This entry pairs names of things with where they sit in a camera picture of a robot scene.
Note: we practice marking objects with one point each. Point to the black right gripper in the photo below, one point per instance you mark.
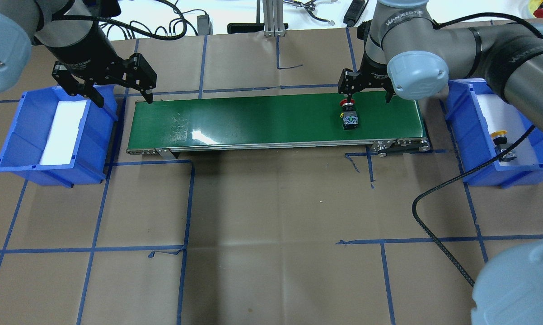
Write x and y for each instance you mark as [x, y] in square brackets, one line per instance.
[373, 78]

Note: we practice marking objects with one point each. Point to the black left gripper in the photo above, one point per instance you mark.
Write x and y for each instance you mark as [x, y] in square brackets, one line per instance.
[82, 53]

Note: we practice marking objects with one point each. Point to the red push button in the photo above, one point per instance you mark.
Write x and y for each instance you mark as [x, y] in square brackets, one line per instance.
[349, 117]

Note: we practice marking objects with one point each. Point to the yellow push button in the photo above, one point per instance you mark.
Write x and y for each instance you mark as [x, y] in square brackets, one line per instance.
[501, 144]

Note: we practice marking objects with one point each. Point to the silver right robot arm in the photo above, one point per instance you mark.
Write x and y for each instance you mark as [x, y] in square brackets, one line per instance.
[408, 54]

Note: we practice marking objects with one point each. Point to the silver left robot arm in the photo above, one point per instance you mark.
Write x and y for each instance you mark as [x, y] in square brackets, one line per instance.
[21, 23]

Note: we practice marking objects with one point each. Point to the green conveyor belt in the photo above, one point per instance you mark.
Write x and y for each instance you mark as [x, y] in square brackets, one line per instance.
[277, 121]

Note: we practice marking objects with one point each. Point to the blue bin left side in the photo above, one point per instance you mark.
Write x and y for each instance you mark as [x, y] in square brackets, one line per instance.
[27, 137]

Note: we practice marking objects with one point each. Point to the blue bin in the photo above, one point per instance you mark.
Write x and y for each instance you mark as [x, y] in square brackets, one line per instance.
[462, 114]
[27, 137]

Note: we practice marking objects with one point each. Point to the white foam pad left bin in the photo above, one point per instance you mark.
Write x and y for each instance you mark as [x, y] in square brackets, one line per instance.
[63, 133]

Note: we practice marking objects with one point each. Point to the white foam pad bin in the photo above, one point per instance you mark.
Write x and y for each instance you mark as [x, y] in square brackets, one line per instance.
[63, 133]
[494, 115]

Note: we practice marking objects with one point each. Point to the black power adapter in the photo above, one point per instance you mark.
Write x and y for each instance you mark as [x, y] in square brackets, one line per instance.
[204, 25]

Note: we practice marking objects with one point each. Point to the blue bin right side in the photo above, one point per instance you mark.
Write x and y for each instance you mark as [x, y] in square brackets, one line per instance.
[462, 114]

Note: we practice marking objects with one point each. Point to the white foam pad right bin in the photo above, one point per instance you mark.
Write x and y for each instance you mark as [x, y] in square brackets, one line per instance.
[494, 115]

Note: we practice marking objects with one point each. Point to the aluminium frame post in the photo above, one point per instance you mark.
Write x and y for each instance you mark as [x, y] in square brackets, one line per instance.
[273, 18]

